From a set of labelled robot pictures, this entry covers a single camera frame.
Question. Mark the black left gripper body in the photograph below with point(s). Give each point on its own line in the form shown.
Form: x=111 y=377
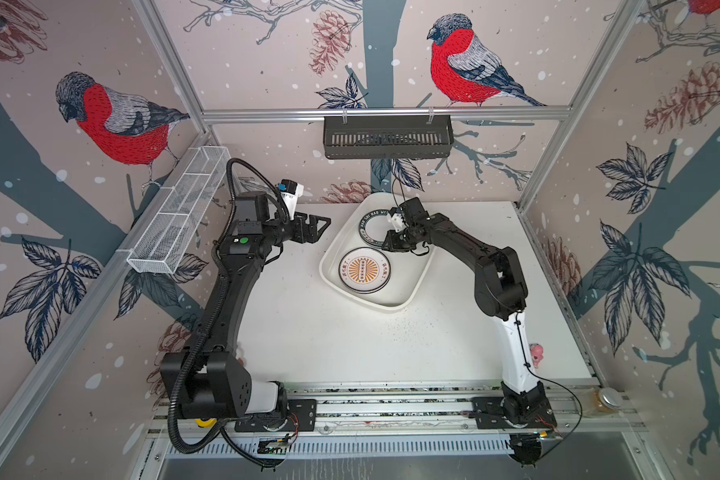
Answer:
x=296 y=230

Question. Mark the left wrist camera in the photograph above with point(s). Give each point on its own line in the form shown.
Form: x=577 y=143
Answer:
x=290 y=192

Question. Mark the yellow tape measure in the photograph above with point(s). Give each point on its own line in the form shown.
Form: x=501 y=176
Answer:
x=206 y=423

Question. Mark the pink bear toy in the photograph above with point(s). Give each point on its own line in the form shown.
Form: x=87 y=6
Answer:
x=537 y=354

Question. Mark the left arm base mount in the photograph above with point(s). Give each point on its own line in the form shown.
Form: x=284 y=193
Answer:
x=298 y=416

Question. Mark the green rim plate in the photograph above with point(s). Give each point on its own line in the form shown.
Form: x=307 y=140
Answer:
x=374 y=226

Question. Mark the orange sunburst plate back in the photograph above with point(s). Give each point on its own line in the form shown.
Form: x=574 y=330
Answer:
x=364 y=270

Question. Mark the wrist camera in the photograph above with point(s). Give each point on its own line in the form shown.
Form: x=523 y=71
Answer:
x=396 y=219
x=290 y=192

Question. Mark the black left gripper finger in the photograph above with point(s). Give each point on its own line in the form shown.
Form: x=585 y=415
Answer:
x=313 y=236
x=318 y=222

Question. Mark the white plastic bin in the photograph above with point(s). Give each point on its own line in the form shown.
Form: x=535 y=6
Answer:
x=407 y=269

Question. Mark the small glass jar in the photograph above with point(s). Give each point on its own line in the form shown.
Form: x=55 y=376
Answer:
x=603 y=401

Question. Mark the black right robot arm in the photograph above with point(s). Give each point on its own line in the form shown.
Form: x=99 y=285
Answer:
x=500 y=292

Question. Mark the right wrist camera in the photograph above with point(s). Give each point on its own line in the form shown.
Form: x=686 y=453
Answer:
x=396 y=219

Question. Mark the white mesh wall shelf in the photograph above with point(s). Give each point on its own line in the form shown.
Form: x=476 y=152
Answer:
x=171 y=230

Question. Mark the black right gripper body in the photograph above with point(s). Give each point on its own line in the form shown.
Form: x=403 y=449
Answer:
x=406 y=238

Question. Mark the black hanging wire basket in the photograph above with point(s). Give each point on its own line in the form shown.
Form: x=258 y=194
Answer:
x=388 y=137

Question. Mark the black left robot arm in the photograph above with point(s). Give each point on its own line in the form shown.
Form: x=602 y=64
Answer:
x=205 y=380

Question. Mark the aluminium frame crossbar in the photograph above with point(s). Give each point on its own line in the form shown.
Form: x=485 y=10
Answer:
x=218 y=117

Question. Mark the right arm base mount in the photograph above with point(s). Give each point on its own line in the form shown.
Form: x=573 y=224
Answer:
x=528 y=409

